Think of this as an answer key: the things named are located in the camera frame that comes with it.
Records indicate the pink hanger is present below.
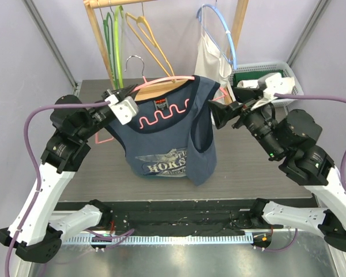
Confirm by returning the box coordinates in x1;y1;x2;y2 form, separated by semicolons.
95;55;231;145

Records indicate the white printed folded cloth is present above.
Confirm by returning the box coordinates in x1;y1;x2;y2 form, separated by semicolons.
237;77;295;91

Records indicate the purple cable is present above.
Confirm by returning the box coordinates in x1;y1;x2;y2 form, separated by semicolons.
4;99;135;277
262;92;346;253

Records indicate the green folded cloth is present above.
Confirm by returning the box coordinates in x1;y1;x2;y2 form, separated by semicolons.
233;70;284;87

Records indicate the white plastic basket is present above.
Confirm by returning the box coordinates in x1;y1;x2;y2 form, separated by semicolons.
230;61;304;95

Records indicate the navy tank top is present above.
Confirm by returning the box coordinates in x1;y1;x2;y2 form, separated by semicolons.
106;76;220;186

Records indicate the dark green hanger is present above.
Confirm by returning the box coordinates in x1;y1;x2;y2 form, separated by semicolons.
103;8;120;88

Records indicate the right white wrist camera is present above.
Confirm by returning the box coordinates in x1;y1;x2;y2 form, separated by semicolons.
251;73;295;111

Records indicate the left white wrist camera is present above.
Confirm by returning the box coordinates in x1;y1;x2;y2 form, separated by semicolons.
105;95;139;125

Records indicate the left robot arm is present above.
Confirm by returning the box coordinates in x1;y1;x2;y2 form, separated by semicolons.
0;85;138;264

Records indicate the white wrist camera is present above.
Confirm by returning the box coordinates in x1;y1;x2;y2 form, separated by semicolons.
251;73;295;111
105;95;139;125

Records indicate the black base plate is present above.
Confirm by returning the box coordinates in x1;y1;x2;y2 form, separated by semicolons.
54;198;318;236

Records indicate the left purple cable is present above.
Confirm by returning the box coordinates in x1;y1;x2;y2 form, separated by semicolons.
4;99;135;277

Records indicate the white slotted cable duct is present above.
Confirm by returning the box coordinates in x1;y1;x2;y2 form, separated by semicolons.
64;233;253;246

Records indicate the white tank top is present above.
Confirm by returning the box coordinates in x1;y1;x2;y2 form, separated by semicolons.
193;27;233;104

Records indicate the grey plastic basin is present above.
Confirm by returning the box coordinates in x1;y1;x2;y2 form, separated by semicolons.
133;171;188;179

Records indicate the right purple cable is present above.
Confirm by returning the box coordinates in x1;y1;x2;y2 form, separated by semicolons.
262;92;346;253

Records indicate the wooden clothes rack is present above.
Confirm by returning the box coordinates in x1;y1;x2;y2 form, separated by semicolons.
84;1;248;100

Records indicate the lime green hanger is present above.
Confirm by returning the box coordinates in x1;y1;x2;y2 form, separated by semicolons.
113;5;123;88

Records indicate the light blue hanger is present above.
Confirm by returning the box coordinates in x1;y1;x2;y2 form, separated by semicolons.
196;3;238;70

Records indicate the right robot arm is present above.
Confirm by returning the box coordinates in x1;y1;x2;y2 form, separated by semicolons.
208;88;346;252

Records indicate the yellow wooden hanger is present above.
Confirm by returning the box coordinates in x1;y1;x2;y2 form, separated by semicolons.
125;12;175;77

